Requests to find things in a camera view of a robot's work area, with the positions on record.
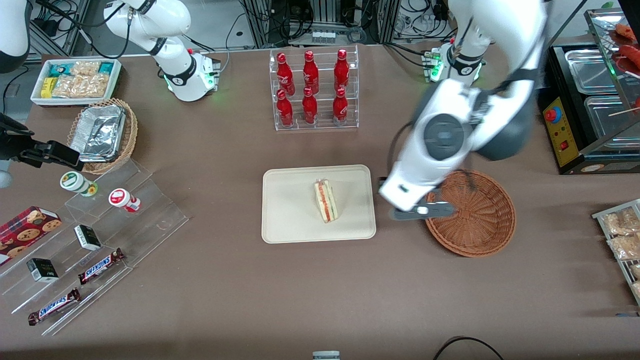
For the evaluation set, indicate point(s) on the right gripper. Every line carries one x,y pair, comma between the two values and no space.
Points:
14,144

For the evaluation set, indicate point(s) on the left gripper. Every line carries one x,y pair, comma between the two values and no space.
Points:
380,183

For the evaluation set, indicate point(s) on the triangular sandwich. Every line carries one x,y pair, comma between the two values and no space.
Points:
326,202

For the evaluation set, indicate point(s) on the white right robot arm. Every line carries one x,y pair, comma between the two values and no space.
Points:
175,65

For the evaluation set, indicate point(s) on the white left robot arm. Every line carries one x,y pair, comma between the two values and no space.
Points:
520,30

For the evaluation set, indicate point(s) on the silver foil tray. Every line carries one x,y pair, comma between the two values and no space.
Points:
97,132

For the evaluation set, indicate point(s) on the round brown wicker basket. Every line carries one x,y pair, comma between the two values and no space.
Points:
480,220

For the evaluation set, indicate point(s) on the tan wicker basket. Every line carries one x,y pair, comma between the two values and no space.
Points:
130,135

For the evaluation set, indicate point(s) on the cream rectangular tray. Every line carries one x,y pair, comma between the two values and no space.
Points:
290,210

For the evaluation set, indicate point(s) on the green lid yogurt cup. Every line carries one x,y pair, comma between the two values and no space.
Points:
75,181

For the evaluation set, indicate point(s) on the white rectangular snack box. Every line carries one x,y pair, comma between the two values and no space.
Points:
37,97

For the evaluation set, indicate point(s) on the yellow snack packet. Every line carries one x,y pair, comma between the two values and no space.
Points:
47,87

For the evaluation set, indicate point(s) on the red lid yogurt cup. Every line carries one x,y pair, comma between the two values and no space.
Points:
120,197

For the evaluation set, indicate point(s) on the large clear cracker bag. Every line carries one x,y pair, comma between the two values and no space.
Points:
80,86

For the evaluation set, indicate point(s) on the red tartan cookie box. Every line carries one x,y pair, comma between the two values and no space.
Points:
25,232

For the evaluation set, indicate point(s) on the small black box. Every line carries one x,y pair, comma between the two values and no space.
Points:
87,237
42,270

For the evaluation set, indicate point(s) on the teal snack packet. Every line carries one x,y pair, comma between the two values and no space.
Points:
106,67
59,70

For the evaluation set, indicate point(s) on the small clear cracker bag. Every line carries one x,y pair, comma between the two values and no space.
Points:
85,68

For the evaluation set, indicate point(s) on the clear acrylic stepped display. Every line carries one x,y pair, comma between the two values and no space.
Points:
150,220

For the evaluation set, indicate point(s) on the Snickers chocolate bar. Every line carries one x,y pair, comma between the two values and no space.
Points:
54,306
100,266

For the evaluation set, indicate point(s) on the clear acrylic bottle rack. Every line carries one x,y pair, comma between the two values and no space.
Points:
325,126

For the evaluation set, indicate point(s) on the red cola bottle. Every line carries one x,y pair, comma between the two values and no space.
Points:
284,110
340,107
285,72
309,107
341,70
310,70

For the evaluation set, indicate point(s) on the black hot food display case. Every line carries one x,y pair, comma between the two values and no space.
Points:
560,135

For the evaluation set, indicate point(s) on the small grey device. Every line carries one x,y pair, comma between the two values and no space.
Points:
326,356

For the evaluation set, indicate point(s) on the clear bag of fried snacks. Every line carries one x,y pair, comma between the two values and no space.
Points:
620,222
637,290
625,247
636,271

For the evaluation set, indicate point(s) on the white terminal block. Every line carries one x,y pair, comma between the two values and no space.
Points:
323,37

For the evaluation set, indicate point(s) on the aluminium equipment rack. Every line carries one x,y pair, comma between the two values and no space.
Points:
325,15

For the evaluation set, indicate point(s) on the red sausage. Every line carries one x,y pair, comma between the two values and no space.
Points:
631,55

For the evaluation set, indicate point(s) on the orange fried snack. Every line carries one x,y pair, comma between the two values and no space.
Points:
627,31

